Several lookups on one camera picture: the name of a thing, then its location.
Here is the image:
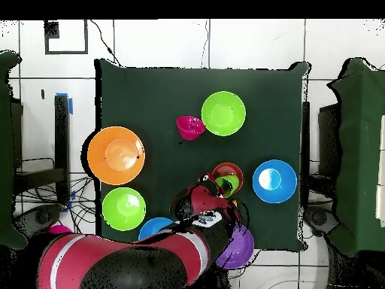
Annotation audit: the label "green plastic cup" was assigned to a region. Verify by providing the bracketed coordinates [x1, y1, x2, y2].
[215, 175, 241, 199]

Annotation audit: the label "red-orange plastic bowl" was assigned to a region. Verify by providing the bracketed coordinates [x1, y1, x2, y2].
[211, 162, 244, 194]

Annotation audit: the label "pink plastic bowl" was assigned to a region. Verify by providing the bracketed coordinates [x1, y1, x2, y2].
[176, 115, 207, 141]

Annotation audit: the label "blue plastic bowl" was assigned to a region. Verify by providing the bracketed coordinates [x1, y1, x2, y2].
[138, 217, 175, 241]
[252, 159, 298, 204]

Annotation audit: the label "green plastic bowl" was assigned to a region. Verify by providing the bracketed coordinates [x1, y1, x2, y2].
[102, 187, 147, 232]
[201, 90, 247, 137]

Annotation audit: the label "purple plastic bowl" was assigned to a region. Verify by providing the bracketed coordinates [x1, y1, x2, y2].
[215, 224, 256, 269]

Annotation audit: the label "large orange plastic bowl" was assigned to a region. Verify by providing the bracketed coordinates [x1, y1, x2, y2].
[86, 126, 146, 186]

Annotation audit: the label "dark green table cloth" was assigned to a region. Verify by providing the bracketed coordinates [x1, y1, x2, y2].
[95, 58, 310, 253]

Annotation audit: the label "dark grey chair base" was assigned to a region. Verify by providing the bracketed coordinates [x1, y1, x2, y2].
[13, 203, 65, 240]
[302, 205, 341, 239]

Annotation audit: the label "black cabinet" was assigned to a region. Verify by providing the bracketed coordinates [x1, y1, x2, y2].
[317, 103, 342, 181]

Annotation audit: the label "blue tape strip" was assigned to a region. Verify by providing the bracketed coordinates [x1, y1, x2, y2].
[55, 92, 74, 115]

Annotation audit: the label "pink plastic cup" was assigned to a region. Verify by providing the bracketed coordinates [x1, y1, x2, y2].
[47, 224, 74, 235]

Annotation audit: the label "green cloth side table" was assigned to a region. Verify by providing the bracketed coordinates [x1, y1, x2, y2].
[0, 50, 29, 251]
[326, 56, 385, 257]

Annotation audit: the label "black stand frame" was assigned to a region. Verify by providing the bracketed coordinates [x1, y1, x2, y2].
[301, 100, 311, 208]
[11, 94, 71, 205]

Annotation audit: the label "tangled floor cables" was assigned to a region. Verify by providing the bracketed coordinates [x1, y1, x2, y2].
[14, 175, 97, 236]

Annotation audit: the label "black floor cable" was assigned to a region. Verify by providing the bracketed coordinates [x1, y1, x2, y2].
[200, 19, 211, 68]
[89, 19, 123, 67]

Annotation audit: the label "black square floor frame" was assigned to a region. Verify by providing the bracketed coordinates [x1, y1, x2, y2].
[44, 19, 89, 56]

